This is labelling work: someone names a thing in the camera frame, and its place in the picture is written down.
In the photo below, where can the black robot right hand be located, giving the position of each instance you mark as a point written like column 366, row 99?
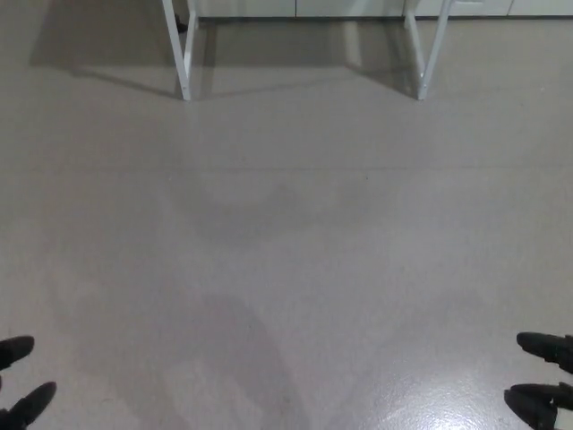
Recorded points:
column 544, row 347

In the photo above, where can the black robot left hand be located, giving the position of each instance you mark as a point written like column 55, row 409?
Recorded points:
column 18, row 349

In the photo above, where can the small black floor object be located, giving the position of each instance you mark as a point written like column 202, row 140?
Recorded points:
column 181, row 24

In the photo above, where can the white cabinet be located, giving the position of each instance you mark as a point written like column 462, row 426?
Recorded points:
column 358, row 8

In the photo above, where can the white metal-frame table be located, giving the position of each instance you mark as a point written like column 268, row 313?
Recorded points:
column 183, row 67

